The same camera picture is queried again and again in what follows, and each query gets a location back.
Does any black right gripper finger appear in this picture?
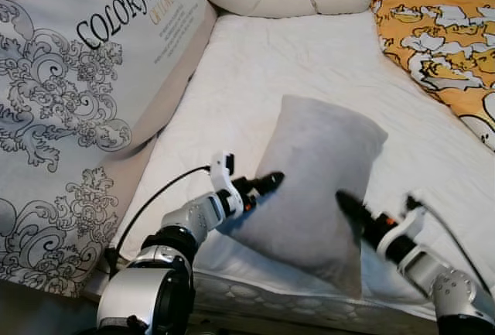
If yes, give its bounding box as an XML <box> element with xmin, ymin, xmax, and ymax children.
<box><xmin>337</xmin><ymin>190</ymin><xmax>370</xmax><ymax>221</ymax></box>
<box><xmin>336</xmin><ymin>194</ymin><xmax>364</xmax><ymax>235</ymax></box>

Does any grey pillow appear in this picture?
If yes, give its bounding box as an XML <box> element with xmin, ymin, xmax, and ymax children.
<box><xmin>219</xmin><ymin>94</ymin><xmax>389</xmax><ymax>299</ymax></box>

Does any grey patterned mattress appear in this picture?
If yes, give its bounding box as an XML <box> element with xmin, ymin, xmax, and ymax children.
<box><xmin>81</xmin><ymin>265</ymin><xmax>446</xmax><ymax>335</ymax></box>

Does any white quilted mattress pad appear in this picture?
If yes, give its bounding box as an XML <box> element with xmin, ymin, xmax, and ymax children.
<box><xmin>116</xmin><ymin>10</ymin><xmax>495</xmax><ymax>316</ymax></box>

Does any orange cartoon print blanket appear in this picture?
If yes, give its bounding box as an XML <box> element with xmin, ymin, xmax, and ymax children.
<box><xmin>370</xmin><ymin>0</ymin><xmax>495</xmax><ymax>146</ymax></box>

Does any grey floral printed quilt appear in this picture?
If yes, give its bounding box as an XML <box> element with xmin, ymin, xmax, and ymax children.
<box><xmin>0</xmin><ymin>0</ymin><xmax>219</xmax><ymax>299</ymax></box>

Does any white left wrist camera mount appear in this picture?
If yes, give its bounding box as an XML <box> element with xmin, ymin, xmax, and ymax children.
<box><xmin>209</xmin><ymin>152</ymin><xmax>237</xmax><ymax>218</ymax></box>

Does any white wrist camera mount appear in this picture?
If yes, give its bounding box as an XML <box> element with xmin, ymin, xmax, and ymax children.
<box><xmin>385</xmin><ymin>194</ymin><xmax>428</xmax><ymax>265</ymax></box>
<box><xmin>209</xmin><ymin>152</ymin><xmax>237</xmax><ymax>218</ymax></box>

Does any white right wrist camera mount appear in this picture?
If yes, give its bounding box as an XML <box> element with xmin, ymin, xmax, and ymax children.
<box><xmin>385</xmin><ymin>194</ymin><xmax>428</xmax><ymax>265</ymax></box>

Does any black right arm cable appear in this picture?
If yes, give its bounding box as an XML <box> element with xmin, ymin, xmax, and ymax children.
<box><xmin>406</xmin><ymin>193</ymin><xmax>495</xmax><ymax>297</ymax></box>

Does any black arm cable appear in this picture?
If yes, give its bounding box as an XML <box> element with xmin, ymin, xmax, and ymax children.
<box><xmin>104</xmin><ymin>166</ymin><xmax>213</xmax><ymax>274</ymax></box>
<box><xmin>406</xmin><ymin>193</ymin><xmax>495</xmax><ymax>297</ymax></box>

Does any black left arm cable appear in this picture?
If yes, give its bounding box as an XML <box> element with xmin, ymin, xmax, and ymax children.
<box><xmin>104</xmin><ymin>166</ymin><xmax>213</xmax><ymax>274</ymax></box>

